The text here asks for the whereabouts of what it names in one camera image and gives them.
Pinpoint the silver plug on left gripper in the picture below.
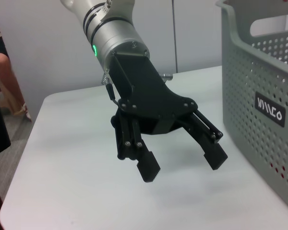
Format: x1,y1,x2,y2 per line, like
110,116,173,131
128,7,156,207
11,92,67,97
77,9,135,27
159,73,175,82

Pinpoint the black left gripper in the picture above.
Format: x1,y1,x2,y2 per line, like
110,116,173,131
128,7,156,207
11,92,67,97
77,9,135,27
108,53,199,184

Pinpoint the grey-green perforated storage bin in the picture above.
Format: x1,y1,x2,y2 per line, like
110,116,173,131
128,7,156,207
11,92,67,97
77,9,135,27
215,0,288,214

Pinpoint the bare leg of person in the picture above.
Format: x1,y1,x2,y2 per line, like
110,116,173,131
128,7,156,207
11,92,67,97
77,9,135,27
0,52,27,116

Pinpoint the left wrist cable with connector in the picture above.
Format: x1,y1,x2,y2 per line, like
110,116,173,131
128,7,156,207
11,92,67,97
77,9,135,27
100,71,122,106

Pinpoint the large red toy block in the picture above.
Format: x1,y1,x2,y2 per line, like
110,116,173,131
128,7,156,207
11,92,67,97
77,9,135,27
269,162,288,185

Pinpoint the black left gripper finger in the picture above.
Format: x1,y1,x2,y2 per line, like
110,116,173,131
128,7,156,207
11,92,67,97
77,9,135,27
174,109,229,171

